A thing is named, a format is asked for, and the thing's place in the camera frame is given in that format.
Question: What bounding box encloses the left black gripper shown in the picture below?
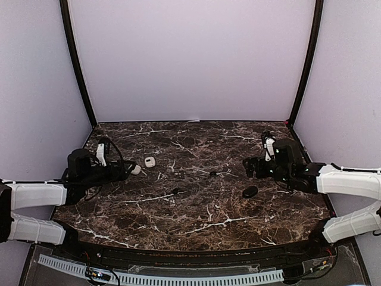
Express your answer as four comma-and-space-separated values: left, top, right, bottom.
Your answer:
80, 160, 136, 190

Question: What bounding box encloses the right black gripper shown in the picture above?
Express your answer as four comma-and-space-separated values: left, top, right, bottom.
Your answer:
243, 156, 293, 186

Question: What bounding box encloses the white charging case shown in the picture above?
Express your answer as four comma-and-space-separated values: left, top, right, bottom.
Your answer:
131, 165, 142, 175
144, 157, 156, 168

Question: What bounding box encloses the black charging case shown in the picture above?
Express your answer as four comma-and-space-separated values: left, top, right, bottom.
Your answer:
242, 185, 258, 199

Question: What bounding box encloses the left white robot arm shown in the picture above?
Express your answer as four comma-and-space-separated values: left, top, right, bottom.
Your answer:
1, 148, 136, 260

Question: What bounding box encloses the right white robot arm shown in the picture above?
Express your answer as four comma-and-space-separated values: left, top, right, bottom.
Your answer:
242, 137, 380, 259

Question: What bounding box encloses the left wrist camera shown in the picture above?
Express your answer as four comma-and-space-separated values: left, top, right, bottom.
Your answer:
96, 138, 111, 167

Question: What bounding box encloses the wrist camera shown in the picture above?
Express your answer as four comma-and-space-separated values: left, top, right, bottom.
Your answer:
261, 130, 276, 161
96, 138, 111, 167

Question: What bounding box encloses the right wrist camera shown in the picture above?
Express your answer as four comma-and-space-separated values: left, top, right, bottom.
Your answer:
261, 130, 276, 161

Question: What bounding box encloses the black front rail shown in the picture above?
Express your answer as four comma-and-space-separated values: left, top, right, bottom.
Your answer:
65, 242, 311, 268

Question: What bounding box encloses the white slotted cable duct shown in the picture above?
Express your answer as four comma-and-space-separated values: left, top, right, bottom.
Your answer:
38, 254, 284, 285

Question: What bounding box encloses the right black frame post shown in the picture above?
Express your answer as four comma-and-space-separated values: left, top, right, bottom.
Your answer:
288, 0, 324, 127

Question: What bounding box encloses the black frame post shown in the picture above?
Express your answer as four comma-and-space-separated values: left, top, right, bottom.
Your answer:
59, 0, 98, 128
288, 0, 324, 127

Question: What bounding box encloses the left black frame post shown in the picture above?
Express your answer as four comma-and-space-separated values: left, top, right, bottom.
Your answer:
59, 0, 98, 128

